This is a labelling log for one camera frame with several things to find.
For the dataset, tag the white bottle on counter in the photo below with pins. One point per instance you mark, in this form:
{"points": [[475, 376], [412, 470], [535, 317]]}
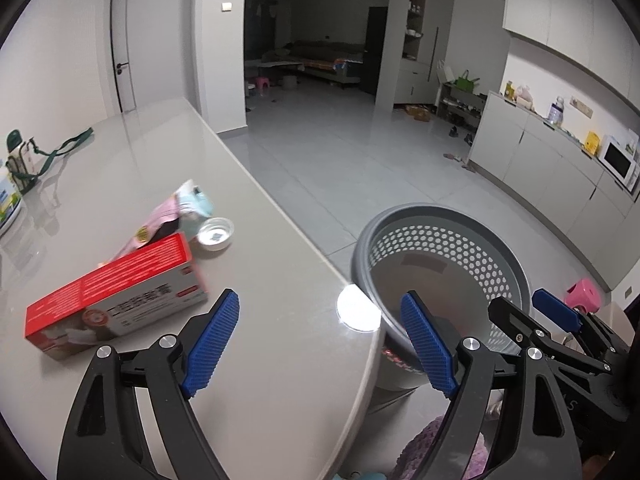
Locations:
{"points": [[556, 112]]}

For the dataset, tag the white microwave oven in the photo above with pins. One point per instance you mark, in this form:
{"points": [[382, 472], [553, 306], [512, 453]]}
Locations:
{"points": [[619, 163]]}

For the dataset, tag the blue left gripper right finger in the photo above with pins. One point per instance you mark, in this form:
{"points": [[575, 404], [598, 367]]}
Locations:
{"points": [[437, 359]]}

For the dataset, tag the shoe rack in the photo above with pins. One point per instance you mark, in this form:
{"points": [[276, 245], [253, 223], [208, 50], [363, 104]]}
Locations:
{"points": [[459, 107]]}

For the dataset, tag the pink plastic stool near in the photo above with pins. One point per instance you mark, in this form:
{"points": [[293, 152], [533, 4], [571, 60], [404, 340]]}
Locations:
{"points": [[584, 297]]}

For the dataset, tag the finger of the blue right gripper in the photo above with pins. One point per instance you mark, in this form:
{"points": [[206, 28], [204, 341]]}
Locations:
{"points": [[555, 310]]}

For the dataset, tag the pink blue snack wrapper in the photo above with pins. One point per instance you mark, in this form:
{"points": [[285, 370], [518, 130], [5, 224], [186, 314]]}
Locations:
{"points": [[184, 211]]}

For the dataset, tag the green handbag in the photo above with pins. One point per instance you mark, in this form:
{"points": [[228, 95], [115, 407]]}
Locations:
{"points": [[465, 83]]}

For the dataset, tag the green capped water bottle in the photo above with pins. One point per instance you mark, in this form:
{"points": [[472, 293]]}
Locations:
{"points": [[19, 163]]}

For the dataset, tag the red white toothpaste box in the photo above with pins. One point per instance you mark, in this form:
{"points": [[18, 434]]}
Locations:
{"points": [[129, 293]]}

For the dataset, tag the white round jar lid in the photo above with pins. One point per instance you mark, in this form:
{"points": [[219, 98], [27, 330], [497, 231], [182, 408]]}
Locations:
{"points": [[215, 234]]}

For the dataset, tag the cardboard box on floor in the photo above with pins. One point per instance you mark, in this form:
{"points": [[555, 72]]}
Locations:
{"points": [[418, 112]]}

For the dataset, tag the milk powder can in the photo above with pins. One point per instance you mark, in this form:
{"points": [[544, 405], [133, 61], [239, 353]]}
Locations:
{"points": [[10, 199]]}

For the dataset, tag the yellow box on counter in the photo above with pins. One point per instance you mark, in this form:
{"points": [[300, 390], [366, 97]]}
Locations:
{"points": [[592, 143]]}

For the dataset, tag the grey perforated laundry basket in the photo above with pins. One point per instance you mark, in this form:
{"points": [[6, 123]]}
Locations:
{"points": [[455, 264]]}

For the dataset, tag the white sideboard cabinet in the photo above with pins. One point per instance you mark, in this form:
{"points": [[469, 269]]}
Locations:
{"points": [[568, 190]]}

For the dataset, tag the pink stool far room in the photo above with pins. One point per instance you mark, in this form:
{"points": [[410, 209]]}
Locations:
{"points": [[262, 85]]}

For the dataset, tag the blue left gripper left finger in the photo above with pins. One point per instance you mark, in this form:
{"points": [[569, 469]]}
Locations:
{"points": [[204, 338]]}

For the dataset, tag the dark sofa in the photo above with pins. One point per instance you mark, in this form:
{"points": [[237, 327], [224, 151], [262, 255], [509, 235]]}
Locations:
{"points": [[337, 62]]}

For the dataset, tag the white door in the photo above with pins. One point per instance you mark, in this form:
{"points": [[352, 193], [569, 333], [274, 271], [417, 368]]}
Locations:
{"points": [[152, 51]]}

